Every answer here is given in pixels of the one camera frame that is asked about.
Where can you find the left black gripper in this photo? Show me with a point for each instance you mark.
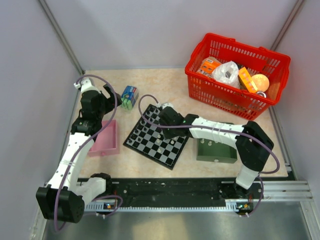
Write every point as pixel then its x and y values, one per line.
pixel 109 102

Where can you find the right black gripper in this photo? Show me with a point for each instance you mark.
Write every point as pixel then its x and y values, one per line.
pixel 167 135

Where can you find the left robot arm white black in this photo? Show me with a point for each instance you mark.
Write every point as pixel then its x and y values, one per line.
pixel 62 199

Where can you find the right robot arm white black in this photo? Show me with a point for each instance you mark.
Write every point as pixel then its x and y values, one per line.
pixel 251 142

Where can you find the black white chess board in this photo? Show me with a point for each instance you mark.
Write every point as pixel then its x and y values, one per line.
pixel 143 140

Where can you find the blue green sponge pack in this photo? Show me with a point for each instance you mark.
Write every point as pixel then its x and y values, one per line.
pixel 129 97

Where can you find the pink plastic tray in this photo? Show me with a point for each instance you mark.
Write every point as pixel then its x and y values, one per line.
pixel 107 142

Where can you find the green plastic tray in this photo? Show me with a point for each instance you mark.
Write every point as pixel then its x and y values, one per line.
pixel 216 153

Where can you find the orange box left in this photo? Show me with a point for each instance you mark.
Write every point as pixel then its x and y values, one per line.
pixel 208 65

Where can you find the orange box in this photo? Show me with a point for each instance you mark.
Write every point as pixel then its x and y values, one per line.
pixel 247 81
pixel 208 65

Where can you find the white plastic bag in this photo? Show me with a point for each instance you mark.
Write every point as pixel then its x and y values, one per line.
pixel 228 74

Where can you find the red plastic basket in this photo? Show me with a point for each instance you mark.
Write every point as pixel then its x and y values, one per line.
pixel 237 100

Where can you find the orange box right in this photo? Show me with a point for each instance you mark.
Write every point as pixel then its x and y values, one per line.
pixel 247 81

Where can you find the orange ball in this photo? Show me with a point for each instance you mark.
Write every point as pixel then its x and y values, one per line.
pixel 261 81

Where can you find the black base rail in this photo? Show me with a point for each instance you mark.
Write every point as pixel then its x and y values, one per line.
pixel 179 192

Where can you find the grey cable duct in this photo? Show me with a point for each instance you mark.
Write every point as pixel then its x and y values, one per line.
pixel 102 207

